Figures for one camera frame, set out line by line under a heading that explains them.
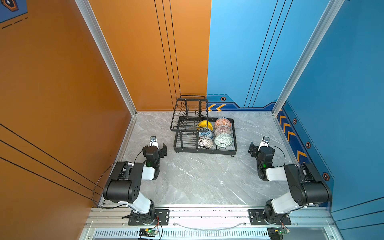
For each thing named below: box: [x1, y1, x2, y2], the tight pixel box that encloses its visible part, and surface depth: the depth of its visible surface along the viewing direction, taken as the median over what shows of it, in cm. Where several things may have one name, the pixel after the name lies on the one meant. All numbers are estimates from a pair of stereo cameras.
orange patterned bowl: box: [214, 117, 232, 129], surface depth 110 cm
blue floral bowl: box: [198, 129, 214, 139], surface depth 104 cm
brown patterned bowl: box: [198, 135, 214, 149], surface depth 101 cm
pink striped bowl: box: [214, 126, 231, 136], surface depth 105 cm
